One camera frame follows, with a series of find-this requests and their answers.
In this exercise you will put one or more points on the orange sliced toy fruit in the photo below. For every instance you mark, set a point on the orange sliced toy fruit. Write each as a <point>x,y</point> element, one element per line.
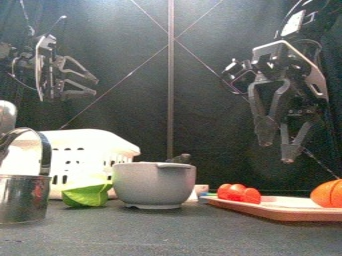
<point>329,194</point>

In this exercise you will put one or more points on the white toy cleaver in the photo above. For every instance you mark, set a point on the white toy cleaver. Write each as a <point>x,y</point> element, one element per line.
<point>201,189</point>

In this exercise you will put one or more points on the red sliced toy tomato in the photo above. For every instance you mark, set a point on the red sliced toy tomato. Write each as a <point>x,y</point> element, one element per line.
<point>238,192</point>

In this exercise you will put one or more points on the vertical metal frame pole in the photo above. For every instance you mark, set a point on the vertical metal frame pole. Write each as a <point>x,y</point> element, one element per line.
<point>170,80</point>

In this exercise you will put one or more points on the dark grey pestle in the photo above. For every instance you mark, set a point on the dark grey pestle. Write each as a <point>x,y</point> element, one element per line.
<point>181,158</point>

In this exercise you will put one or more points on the wooden cutting board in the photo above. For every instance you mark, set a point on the wooden cutting board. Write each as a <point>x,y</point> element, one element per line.
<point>285,208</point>

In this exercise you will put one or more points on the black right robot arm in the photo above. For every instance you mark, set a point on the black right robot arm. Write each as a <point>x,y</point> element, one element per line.
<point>315,16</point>

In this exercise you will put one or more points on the white plastic slotted basket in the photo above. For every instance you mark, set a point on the white plastic slotted basket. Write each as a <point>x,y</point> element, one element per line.
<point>85,156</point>

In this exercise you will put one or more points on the green toy vegetable piece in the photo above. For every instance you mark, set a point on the green toy vegetable piece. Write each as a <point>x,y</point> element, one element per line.
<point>88,196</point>

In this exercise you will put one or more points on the grey mortar bowl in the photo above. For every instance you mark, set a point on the grey mortar bowl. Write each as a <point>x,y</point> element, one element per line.
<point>154,183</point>

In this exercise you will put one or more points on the shiny steel round object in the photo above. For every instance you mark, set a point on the shiny steel round object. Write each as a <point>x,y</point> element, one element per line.
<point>6,115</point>

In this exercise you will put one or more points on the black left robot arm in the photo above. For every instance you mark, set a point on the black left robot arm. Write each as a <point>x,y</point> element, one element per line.
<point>10,58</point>

